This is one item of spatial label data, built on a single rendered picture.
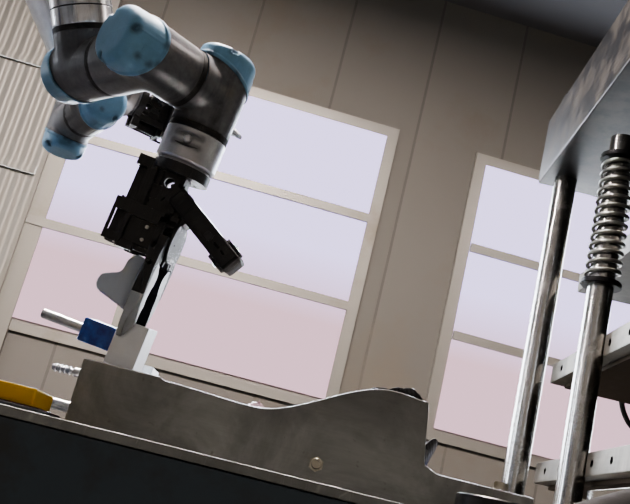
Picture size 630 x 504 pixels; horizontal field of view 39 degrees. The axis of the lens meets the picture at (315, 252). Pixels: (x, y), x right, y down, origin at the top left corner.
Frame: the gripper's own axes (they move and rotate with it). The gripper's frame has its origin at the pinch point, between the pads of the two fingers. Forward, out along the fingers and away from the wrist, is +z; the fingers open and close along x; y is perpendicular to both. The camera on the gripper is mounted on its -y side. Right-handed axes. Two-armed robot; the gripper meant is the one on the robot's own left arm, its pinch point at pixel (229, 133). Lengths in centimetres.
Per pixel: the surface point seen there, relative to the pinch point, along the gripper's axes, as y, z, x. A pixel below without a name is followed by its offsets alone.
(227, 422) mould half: 50, -20, 75
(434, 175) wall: -65, 157, -146
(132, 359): 47, -28, 63
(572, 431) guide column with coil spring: 34, 79, 33
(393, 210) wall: -44, 144, -150
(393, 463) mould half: 48, -5, 85
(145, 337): 44, -27, 63
